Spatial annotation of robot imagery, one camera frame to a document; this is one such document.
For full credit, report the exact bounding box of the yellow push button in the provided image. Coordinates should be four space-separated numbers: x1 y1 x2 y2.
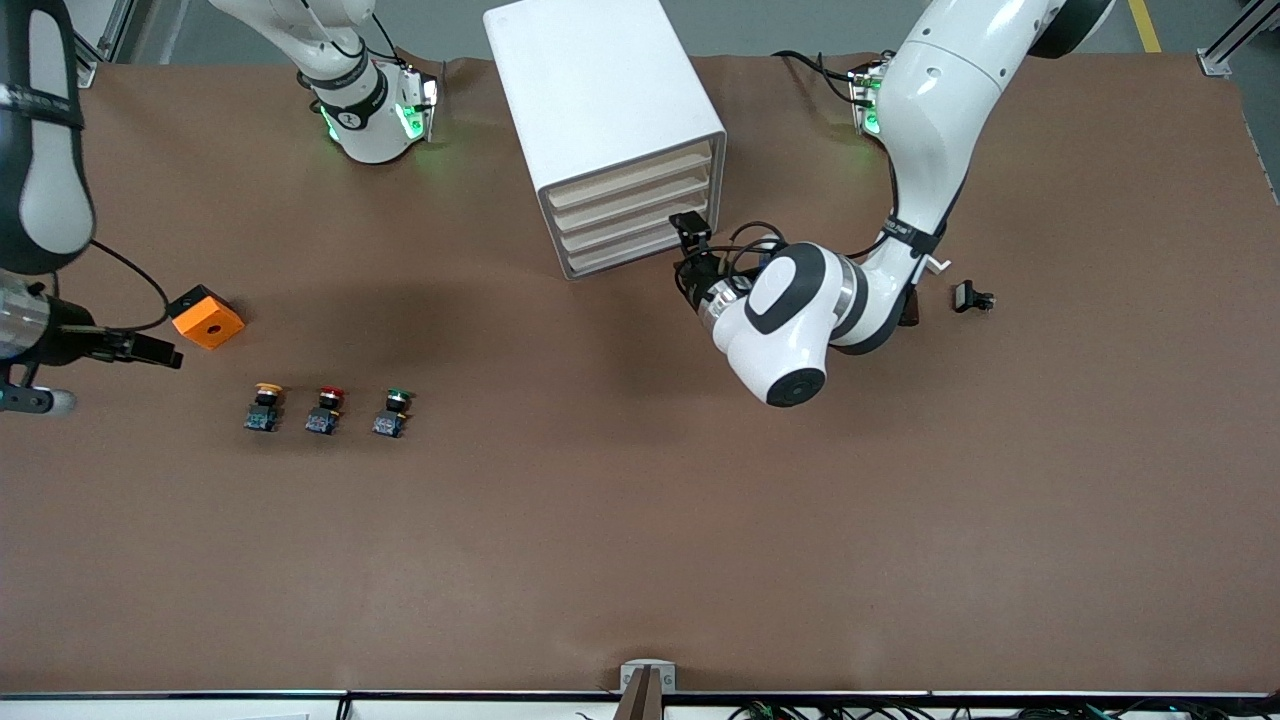
244 382 285 433

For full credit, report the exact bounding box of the orange button box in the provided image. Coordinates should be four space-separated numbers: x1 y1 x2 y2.
165 284 246 351

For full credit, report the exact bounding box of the red push button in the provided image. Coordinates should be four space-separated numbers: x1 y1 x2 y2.
305 385 348 436

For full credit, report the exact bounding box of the green push button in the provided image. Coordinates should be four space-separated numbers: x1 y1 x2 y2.
373 388 416 439

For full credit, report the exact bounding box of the right base box green light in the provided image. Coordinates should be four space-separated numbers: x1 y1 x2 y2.
398 68 439 143

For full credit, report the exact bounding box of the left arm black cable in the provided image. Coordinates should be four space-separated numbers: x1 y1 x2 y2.
725 220 793 293

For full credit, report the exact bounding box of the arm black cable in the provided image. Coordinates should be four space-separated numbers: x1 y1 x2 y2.
88 240 173 333
725 220 793 293

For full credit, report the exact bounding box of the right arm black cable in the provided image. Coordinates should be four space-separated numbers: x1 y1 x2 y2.
88 240 173 333

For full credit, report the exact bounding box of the black base cable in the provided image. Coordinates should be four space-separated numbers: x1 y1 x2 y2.
772 48 871 106

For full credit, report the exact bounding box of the aluminium frame profile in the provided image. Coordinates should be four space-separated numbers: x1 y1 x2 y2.
62 0 136 89
1197 0 1280 76

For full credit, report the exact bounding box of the black white table rail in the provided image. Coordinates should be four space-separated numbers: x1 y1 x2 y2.
0 688 1280 720

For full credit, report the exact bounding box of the grey metal bracket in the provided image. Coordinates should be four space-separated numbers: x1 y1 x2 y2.
620 660 677 693

